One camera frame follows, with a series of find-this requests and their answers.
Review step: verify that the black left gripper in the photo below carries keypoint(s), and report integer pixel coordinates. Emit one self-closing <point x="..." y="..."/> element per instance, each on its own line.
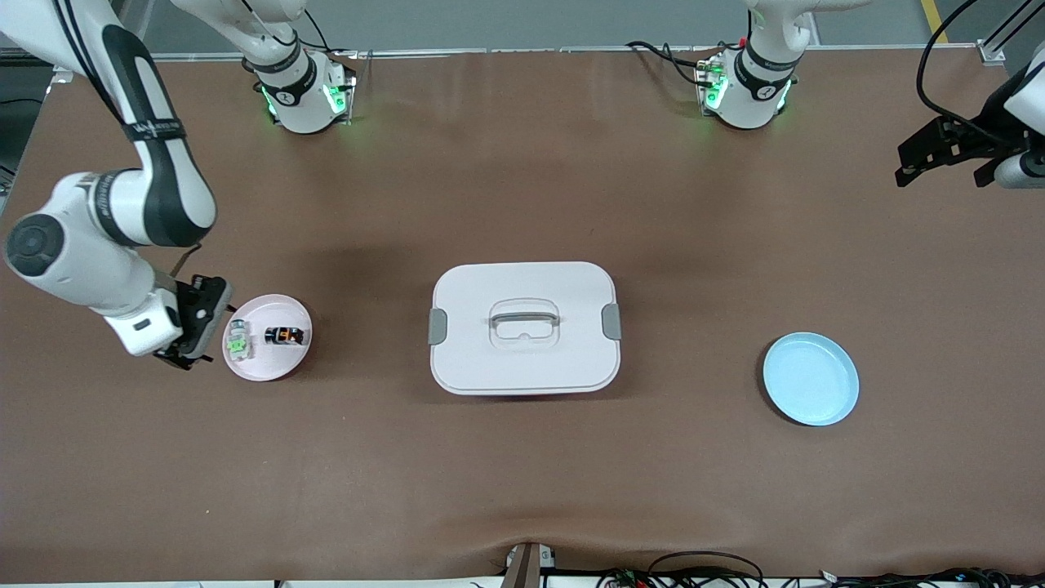
<point x="982" y="129"/>

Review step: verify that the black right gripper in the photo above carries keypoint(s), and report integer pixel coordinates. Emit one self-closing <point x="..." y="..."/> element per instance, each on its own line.
<point x="196" y="304"/>

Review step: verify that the orange and black switch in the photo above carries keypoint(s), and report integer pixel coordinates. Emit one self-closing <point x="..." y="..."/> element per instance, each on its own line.
<point x="284" y="335"/>

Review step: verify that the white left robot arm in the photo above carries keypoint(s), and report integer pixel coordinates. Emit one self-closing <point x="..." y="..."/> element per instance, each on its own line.
<point x="755" y="82"/>

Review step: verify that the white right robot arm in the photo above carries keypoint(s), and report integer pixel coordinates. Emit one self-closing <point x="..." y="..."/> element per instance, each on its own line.
<point x="155" y="180"/>

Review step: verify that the pink round plate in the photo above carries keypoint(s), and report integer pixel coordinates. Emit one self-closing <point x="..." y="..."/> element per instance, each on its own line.
<point x="277" y="363"/>

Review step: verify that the light blue round plate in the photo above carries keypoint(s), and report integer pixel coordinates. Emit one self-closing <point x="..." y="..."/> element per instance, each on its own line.
<point x="816" y="384"/>

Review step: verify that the white lidded storage box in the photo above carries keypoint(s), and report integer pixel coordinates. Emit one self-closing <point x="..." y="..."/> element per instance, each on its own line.
<point x="522" y="359"/>

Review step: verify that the brown table mat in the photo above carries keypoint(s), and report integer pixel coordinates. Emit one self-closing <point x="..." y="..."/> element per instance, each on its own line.
<point x="522" y="474"/>

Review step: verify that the green and white switch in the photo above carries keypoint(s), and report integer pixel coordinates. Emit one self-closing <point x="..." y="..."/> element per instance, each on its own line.
<point x="238" y="343"/>

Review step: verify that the aluminium frame post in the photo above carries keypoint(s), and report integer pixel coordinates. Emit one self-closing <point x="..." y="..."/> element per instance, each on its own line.
<point x="992" y="51"/>

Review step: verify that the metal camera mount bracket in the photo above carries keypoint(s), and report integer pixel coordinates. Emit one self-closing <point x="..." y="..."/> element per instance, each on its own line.
<point x="526" y="567"/>

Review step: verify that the metal table edge rail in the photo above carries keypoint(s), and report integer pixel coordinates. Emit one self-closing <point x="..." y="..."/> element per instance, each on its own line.
<point x="531" y="51"/>

